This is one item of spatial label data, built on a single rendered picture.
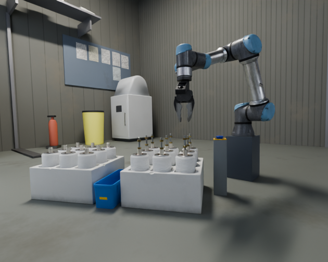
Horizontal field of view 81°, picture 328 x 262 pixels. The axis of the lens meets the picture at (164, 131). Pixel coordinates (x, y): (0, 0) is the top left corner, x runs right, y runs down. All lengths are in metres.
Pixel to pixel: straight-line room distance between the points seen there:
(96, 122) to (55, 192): 2.54
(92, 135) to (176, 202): 2.90
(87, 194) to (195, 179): 0.56
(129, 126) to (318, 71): 3.09
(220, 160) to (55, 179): 0.89
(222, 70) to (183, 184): 3.16
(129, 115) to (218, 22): 2.38
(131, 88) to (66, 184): 3.02
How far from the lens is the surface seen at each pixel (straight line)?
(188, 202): 0.94
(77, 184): 1.14
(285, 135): 3.50
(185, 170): 0.93
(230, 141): 1.45
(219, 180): 1.15
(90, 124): 3.68
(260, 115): 1.37
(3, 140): 3.82
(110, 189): 1.01
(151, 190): 0.96
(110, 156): 1.32
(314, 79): 3.49
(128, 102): 3.83
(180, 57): 0.97
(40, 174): 1.28
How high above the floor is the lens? 0.43
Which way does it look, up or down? 3 degrees down
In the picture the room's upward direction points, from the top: 1 degrees counter-clockwise
